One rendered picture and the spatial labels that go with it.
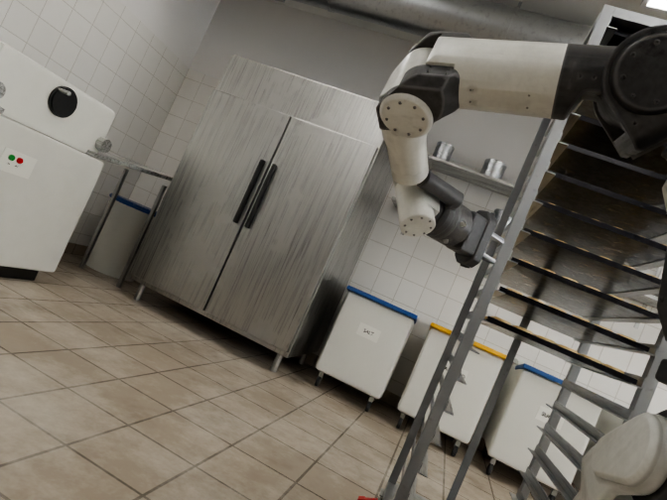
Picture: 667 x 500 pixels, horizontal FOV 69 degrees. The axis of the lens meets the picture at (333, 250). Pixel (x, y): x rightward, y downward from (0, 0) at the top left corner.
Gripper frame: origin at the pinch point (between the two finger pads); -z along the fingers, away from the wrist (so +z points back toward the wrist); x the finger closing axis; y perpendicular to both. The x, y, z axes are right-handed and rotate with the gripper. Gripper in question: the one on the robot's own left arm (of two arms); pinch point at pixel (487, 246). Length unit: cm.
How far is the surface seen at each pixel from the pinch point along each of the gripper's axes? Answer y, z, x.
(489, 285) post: 19.1, -27.4, -4.3
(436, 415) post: 19, -28, -43
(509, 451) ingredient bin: 117, -219, -78
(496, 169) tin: 203, -195, 107
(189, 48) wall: 442, 13, 125
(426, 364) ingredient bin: 167, -171, -51
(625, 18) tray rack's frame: 15, -31, 80
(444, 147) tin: 236, -165, 110
